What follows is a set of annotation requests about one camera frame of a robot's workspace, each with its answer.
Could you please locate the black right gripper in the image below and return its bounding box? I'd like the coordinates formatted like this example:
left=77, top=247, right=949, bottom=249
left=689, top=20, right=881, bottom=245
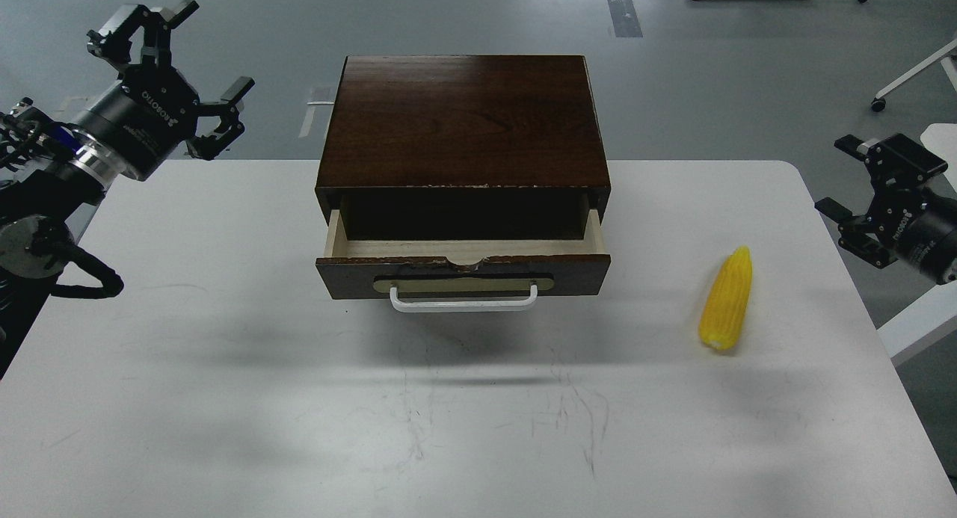
left=814, top=133, right=956, bottom=284

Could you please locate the grey floor tape strip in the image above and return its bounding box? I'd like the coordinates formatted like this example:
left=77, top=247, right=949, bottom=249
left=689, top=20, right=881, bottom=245
left=606, top=0, right=643, bottom=39

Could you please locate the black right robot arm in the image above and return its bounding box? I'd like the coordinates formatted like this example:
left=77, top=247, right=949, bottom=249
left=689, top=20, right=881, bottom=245
left=816, top=133, right=956, bottom=284

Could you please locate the dark wooden drawer cabinet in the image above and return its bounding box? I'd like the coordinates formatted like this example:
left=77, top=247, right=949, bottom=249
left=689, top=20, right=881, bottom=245
left=315, top=55, right=612, bottom=215

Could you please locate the white rolling table leg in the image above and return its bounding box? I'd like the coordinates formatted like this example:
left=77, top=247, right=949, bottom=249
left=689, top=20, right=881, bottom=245
left=870, top=38, right=956, bottom=113

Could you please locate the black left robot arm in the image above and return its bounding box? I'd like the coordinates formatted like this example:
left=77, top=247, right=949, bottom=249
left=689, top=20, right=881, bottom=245
left=1, top=0, right=254, bottom=371

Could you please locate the wooden drawer with white handle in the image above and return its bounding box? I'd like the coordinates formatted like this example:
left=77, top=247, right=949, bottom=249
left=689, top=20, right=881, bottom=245
left=316, top=209, right=612, bottom=313

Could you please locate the yellow corn cob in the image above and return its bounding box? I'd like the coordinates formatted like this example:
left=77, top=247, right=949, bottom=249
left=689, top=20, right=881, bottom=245
left=698, top=245, right=753, bottom=351

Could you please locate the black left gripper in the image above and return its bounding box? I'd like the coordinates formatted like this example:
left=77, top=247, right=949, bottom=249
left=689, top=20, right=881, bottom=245
left=74, top=0, right=254, bottom=181

